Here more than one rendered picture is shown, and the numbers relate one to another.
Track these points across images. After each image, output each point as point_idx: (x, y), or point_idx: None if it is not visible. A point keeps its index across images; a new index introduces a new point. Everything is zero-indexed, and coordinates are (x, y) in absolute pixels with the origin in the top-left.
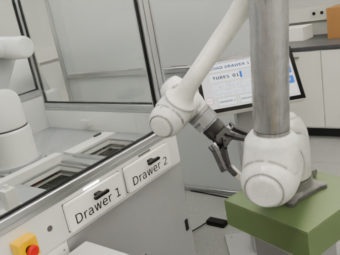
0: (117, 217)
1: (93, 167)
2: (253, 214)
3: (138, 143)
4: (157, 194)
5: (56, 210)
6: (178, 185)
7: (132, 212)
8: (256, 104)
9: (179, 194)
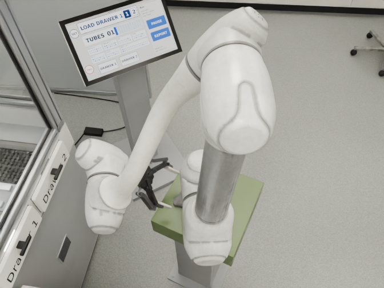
0: (38, 238)
1: (6, 223)
2: (182, 235)
3: (38, 164)
4: (63, 186)
5: None
6: (77, 162)
7: (49, 220)
8: (205, 207)
9: (79, 168)
